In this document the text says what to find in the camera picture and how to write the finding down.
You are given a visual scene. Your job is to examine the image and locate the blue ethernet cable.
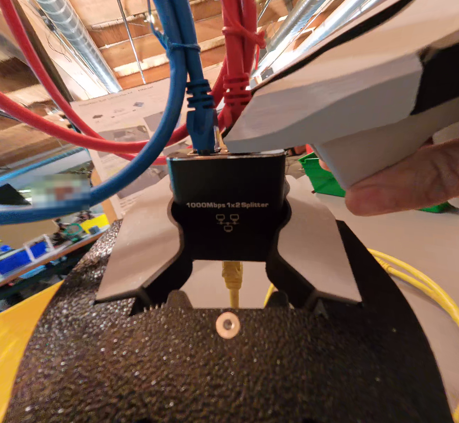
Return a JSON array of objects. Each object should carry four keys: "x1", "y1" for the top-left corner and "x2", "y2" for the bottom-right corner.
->
[{"x1": 0, "y1": 0, "x2": 220, "y2": 224}]

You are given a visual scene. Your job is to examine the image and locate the grey table with wooden edge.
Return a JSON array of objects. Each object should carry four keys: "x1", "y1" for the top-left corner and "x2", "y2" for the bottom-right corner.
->
[{"x1": 0, "y1": 227, "x2": 110, "y2": 287}]

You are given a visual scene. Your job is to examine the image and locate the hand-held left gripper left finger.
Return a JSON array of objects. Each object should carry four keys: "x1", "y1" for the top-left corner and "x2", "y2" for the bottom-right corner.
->
[{"x1": 95, "y1": 186, "x2": 194, "y2": 303}]

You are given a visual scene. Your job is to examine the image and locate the yellow cable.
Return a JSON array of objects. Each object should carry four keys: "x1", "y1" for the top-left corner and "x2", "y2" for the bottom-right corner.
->
[{"x1": 222, "y1": 249, "x2": 459, "y2": 327}]

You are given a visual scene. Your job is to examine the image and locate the green plastic bin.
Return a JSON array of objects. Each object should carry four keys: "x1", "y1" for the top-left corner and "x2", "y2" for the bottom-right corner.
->
[{"x1": 298, "y1": 152, "x2": 452, "y2": 214}]

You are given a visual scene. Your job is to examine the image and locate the blue plastic bin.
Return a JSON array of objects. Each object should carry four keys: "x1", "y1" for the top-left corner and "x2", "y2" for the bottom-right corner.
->
[{"x1": 0, "y1": 240, "x2": 49, "y2": 276}]

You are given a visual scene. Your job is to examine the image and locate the silver spiral air duct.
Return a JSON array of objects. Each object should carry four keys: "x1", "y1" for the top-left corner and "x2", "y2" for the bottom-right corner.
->
[
  {"x1": 256, "y1": 0, "x2": 431, "y2": 72},
  {"x1": 11, "y1": 0, "x2": 122, "y2": 93}
]

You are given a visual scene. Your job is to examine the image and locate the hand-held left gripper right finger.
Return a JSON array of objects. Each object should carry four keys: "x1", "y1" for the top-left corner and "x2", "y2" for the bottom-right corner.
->
[{"x1": 266, "y1": 176, "x2": 363, "y2": 309}]

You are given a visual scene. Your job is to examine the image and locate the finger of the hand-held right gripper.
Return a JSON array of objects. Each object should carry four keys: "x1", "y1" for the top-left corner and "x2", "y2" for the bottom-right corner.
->
[{"x1": 222, "y1": 0, "x2": 459, "y2": 154}]

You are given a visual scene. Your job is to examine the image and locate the instruction sheet on stand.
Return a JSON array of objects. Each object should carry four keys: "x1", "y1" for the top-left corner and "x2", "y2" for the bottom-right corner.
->
[{"x1": 90, "y1": 170, "x2": 120, "y2": 222}]

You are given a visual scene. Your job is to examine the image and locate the black ethernet splitter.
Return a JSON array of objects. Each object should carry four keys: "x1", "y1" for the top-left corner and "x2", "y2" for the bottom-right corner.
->
[{"x1": 167, "y1": 150, "x2": 292, "y2": 262}]

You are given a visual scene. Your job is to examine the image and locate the printed instruction sheet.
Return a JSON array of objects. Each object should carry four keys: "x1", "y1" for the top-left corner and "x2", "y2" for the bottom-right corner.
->
[{"x1": 70, "y1": 79, "x2": 194, "y2": 215}]

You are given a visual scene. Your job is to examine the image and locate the person's right hand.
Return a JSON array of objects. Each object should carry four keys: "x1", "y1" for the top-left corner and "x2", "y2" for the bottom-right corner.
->
[{"x1": 317, "y1": 139, "x2": 459, "y2": 216}]

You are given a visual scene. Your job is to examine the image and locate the red cable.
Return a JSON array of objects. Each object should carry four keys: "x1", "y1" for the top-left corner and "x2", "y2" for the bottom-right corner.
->
[{"x1": 0, "y1": 0, "x2": 268, "y2": 165}]

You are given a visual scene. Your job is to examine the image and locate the yellow plastic bin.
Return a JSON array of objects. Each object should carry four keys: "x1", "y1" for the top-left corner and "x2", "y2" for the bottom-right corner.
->
[
  {"x1": 80, "y1": 214, "x2": 109, "y2": 234},
  {"x1": 0, "y1": 280, "x2": 65, "y2": 404}
]

